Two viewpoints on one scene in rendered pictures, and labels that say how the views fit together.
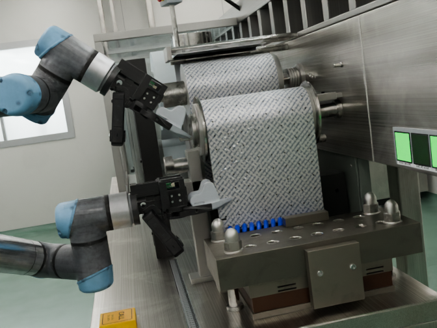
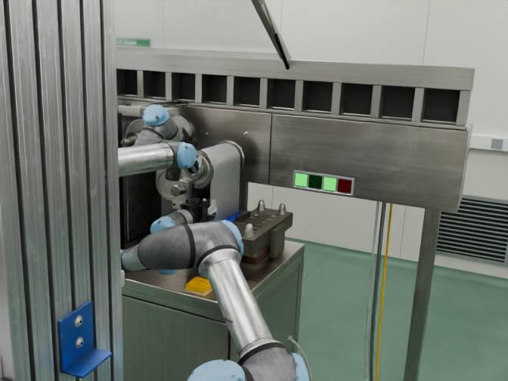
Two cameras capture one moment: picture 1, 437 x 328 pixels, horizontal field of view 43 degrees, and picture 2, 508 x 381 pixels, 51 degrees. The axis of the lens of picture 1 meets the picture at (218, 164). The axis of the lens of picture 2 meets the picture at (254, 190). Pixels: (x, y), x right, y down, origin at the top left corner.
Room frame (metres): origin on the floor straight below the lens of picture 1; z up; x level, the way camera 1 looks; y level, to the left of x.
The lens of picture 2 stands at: (0.01, 1.52, 1.67)
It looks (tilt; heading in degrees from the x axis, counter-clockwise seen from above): 14 degrees down; 303
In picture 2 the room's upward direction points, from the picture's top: 2 degrees clockwise
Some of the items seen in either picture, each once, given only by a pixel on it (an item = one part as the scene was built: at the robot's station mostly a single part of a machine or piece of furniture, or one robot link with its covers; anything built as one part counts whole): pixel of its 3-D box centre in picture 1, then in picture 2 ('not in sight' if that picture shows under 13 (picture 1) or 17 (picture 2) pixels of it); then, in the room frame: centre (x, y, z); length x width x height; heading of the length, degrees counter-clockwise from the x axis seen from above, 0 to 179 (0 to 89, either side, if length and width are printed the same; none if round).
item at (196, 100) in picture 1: (199, 129); (196, 168); (1.24, 0.03, 1.25); 0.15 x 0.01 x 0.15; 9
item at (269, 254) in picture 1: (309, 245); (255, 228); (1.09, -0.16, 1.00); 0.40 x 0.16 x 0.06; 99
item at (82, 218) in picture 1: (84, 218); (168, 227); (1.14, 0.29, 1.11); 0.11 x 0.08 x 0.09; 99
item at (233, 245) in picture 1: (231, 239); (249, 229); (1.02, -0.01, 1.05); 0.04 x 0.04 x 0.04
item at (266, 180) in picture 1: (268, 184); (225, 199); (1.20, -0.10, 1.11); 0.23 x 0.01 x 0.18; 99
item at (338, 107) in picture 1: (324, 110); not in sight; (1.29, -0.26, 1.25); 0.07 x 0.04 x 0.04; 99
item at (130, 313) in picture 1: (118, 322); (199, 285); (1.05, 0.24, 0.91); 0.07 x 0.07 x 0.02; 9
